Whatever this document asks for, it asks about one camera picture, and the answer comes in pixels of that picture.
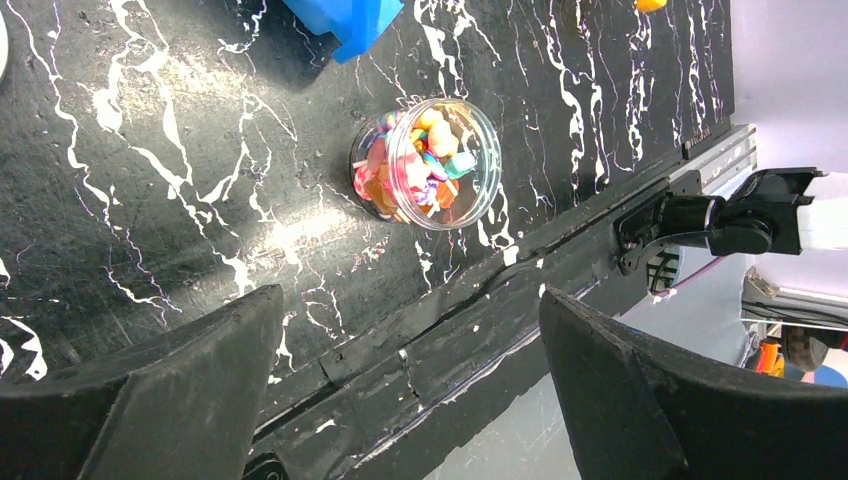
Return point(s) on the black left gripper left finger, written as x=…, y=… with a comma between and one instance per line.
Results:
x=182, y=405

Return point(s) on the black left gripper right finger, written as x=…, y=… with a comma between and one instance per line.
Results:
x=638, y=407

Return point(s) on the orange plastic scoop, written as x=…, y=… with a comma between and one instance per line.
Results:
x=650, y=6

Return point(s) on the blue plastic candy bin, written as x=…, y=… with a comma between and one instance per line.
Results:
x=356, y=24

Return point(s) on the white round jar lid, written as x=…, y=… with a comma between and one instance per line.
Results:
x=4, y=46

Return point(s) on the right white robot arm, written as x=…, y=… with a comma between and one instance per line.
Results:
x=775, y=211

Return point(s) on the clear round plastic jar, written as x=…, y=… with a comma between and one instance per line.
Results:
x=436, y=164

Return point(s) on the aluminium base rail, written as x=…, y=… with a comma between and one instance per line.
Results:
x=727, y=162

